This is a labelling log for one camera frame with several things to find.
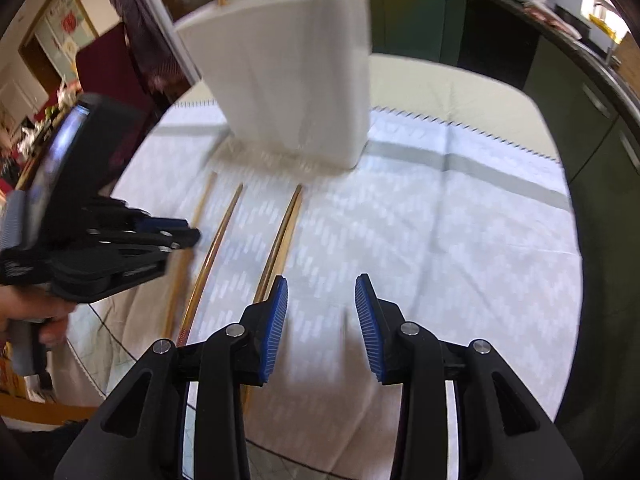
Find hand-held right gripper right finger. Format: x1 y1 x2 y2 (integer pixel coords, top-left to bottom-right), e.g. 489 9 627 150
354 273 585 480

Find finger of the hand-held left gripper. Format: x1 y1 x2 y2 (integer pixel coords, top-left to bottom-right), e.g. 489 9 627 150
85 199 202 252
52 247 168 305

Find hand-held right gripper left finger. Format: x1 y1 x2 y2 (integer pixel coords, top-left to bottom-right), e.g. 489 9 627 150
52 275 290 480

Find white plastic utensil holder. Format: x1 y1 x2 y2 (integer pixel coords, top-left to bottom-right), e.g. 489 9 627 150
175 0 372 170

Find person's left hand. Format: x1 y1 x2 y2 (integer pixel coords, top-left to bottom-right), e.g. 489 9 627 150
0 287 76 346

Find assorted packets and bags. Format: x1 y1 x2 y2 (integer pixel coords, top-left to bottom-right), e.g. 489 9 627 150
0 85 83 196

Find red upholstered chair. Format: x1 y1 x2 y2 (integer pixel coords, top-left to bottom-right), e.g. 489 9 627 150
75 22 166 126

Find patterned tablecloth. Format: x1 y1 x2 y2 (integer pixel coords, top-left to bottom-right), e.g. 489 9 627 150
65 52 586 480

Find door with paper posters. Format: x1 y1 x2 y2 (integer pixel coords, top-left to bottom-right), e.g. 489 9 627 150
17 0 98 91

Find checked hanging apron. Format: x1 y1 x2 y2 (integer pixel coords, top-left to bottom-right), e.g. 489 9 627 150
107 0 201 106

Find person's dark clothing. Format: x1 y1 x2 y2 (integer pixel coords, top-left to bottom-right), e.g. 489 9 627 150
0 420 96 480

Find green base cabinets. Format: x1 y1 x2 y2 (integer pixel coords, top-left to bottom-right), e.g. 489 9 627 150
367 0 640 426

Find pink cloth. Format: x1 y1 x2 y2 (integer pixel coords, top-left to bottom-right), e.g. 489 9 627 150
525 5 583 41

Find yellow sink basket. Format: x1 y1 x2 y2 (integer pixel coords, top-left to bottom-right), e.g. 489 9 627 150
587 10 626 43

